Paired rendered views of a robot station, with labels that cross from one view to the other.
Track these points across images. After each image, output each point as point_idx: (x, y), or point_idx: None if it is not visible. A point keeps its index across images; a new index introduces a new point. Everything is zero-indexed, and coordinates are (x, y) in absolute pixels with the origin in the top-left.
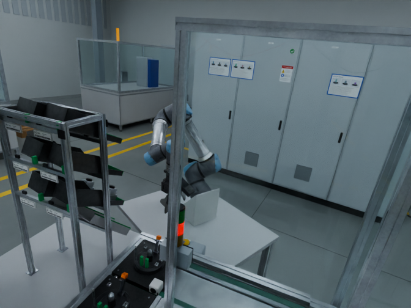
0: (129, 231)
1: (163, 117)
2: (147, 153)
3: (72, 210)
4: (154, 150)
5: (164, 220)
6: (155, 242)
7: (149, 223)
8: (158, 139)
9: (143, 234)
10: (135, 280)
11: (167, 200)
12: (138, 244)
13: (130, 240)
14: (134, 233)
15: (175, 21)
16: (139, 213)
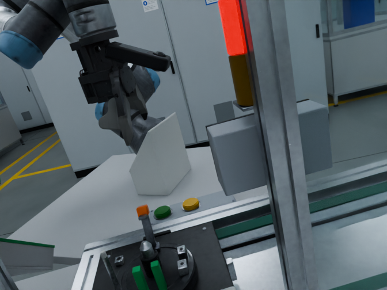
0: (50, 274)
1: (3, 5)
2: (0, 34)
3: None
4: (18, 16)
5: (109, 218)
6: (131, 243)
7: (85, 239)
8: (15, 14)
9: (91, 247)
10: None
11: (118, 109)
12: (95, 268)
13: (65, 286)
14: (66, 270)
15: None
16: (52, 237)
